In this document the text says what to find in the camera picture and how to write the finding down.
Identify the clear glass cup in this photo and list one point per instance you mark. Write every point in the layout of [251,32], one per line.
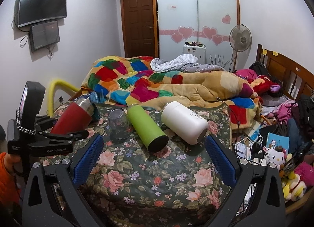
[120,129]

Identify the colourful patchwork blanket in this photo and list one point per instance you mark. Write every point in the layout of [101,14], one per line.
[127,81]

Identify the yellow plush toy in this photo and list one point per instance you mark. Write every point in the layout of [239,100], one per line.
[293,187]

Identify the wall mounted black television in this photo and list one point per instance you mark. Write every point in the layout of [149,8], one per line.
[34,11]

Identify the red thermos flask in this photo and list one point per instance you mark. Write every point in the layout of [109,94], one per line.
[76,117]

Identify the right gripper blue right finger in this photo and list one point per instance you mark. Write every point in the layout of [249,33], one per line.
[256,195]

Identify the white cow plush toy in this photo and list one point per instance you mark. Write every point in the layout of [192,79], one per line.
[275,155]

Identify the grey white crumpled cloth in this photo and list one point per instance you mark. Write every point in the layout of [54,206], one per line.
[186,63]

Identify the orange sleeve forearm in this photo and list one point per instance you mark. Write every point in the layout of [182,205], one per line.
[10,194]

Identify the brown wooden door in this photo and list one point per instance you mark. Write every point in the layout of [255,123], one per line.
[138,27]

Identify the red plush toy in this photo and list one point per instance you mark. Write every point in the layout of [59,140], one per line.
[263,84]

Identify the wooden headboard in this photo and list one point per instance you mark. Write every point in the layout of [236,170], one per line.
[296,79]

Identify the sliding wardrobe with hearts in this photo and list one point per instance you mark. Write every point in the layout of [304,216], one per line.
[207,21]

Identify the green thermos bottle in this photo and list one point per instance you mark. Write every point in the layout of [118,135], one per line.
[151,135]

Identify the blue white box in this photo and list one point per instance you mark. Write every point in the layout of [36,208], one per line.
[274,140]

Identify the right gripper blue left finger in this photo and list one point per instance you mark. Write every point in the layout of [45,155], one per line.
[52,195]

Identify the yellow foam tube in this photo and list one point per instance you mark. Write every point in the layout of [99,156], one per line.
[56,88]

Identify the standing electric fan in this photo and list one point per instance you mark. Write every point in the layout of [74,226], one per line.
[240,39]

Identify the small black wall monitor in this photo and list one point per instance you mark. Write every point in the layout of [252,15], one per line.
[43,34]

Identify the pink clothes pile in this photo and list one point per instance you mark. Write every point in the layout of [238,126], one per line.
[247,74]

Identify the white thermos bottle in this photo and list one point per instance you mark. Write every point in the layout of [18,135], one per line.
[184,122]

